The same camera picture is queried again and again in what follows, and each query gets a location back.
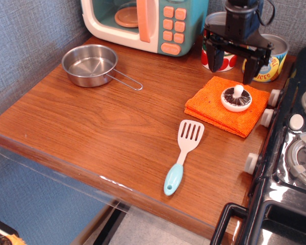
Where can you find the white spatula teal handle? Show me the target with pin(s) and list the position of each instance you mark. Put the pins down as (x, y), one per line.
(189, 136)

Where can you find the black toy stove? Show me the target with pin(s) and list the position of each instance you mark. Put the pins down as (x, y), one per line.
(276, 211)

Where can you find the orange microwave plate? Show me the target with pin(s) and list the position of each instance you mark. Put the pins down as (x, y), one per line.
(127, 17)

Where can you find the orange cloth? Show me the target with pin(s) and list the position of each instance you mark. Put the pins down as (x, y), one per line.
(206, 105)

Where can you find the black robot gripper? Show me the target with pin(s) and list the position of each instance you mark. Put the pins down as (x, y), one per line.
(240, 36)

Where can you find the teal toy microwave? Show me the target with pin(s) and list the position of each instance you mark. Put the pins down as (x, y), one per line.
(164, 27)

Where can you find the small steel pan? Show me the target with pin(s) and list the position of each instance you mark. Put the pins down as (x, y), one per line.
(94, 65)

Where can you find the pineapple slices can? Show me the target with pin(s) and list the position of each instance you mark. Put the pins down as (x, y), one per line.
(271, 71)

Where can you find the white drain cover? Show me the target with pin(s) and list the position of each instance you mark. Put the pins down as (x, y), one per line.
(236, 99)

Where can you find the tomato sauce can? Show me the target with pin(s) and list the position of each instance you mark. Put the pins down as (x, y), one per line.
(229, 60)

